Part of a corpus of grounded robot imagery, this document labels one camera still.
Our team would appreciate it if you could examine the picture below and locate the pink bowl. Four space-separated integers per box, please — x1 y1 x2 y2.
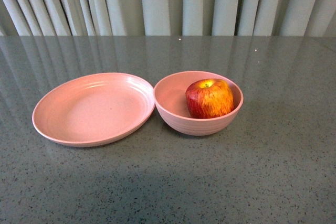
154 71 244 136

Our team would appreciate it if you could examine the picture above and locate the red yellow apple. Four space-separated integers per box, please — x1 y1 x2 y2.
185 78 234 119

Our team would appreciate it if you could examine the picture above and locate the pink plate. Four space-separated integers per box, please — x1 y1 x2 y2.
32 72 155 147

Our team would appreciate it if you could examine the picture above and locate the white curtain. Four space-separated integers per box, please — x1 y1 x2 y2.
1 0 335 37

